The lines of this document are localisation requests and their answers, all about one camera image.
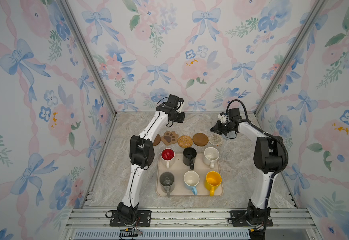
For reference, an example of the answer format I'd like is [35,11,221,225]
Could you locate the plain round wooden coaster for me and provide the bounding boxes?
[192,133,208,147]

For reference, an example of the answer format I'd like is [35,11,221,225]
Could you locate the cork paw print coaster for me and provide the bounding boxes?
[161,131,179,146]

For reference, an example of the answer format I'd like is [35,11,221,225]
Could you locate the woven rattan round coaster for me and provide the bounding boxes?
[177,135,193,149]

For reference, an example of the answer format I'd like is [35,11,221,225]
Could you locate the dark glossy wooden round coaster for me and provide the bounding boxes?
[153,135,161,147]

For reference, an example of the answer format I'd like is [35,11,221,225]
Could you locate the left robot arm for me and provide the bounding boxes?
[114,98,185,226]

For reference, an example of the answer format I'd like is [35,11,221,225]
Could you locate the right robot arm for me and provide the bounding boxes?
[210,120,288,231]

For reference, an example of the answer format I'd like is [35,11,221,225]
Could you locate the cream white mug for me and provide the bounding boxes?
[202,147,220,169]

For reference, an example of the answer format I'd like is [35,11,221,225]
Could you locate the black mug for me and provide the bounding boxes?
[182,147,197,170]

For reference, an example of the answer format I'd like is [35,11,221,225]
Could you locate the white mug red inside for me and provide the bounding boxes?
[161,148,175,169]

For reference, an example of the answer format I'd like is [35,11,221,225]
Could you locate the yellow mug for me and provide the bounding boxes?
[204,171,222,197]

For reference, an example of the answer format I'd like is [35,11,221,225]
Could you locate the beige serving tray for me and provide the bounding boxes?
[156,151,223,198]

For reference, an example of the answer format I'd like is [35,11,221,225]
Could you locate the grey glass mug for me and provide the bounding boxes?
[159,172,175,198]

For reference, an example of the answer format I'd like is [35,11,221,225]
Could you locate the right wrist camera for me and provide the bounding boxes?
[217,108,242,124]

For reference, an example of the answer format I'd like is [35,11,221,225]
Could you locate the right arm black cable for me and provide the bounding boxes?
[225,99,289,211]

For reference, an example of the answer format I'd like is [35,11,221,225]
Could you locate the white mug blue handle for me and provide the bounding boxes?
[183,171,200,196]

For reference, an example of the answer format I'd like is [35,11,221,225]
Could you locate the aluminium frame post right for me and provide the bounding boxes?
[254,0,327,117]

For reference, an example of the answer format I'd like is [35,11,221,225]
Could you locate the aluminium frame post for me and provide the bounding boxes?
[57,0,117,117]
[254,0,327,117]

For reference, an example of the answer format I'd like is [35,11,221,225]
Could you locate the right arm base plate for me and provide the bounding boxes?
[228,210,264,228]

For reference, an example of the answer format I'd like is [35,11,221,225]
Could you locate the aluminium frame post left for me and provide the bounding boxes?
[57,0,117,117]

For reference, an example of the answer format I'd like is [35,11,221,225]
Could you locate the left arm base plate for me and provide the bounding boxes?
[109,210,152,227]

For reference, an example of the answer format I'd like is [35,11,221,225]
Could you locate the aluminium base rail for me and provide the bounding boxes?
[60,207,323,240]

